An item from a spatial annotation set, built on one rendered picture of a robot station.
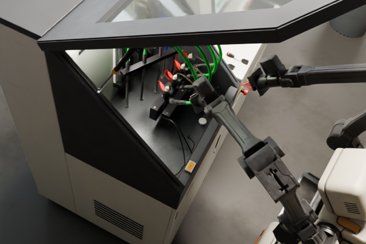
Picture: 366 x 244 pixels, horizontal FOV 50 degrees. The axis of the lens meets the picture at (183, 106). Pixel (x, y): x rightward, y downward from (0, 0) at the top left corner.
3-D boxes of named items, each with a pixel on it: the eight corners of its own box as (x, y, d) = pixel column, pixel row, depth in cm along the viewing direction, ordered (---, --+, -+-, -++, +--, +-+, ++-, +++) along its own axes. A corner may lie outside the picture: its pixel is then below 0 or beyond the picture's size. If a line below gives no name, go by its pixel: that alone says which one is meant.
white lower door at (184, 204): (165, 256, 226) (180, 207, 173) (161, 254, 227) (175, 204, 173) (209, 169, 265) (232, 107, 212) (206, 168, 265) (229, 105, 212)
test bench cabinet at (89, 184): (160, 265, 233) (176, 211, 171) (77, 219, 243) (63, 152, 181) (207, 173, 275) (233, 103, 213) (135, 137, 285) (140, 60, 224)
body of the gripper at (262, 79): (256, 67, 161) (270, 65, 155) (266, 88, 164) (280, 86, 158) (247, 75, 157) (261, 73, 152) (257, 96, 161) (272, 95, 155)
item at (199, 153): (180, 202, 174) (185, 186, 161) (171, 198, 174) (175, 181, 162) (231, 108, 211) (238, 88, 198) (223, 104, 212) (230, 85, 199)
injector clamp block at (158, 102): (166, 135, 190) (169, 116, 178) (147, 126, 192) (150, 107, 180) (195, 89, 210) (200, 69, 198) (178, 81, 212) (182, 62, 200)
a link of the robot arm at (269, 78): (283, 89, 150) (290, 80, 153) (275, 73, 147) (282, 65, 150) (268, 90, 155) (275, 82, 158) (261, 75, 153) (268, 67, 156)
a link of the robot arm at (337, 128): (357, 152, 148) (361, 142, 151) (345, 131, 145) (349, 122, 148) (335, 154, 155) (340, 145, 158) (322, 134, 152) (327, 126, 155)
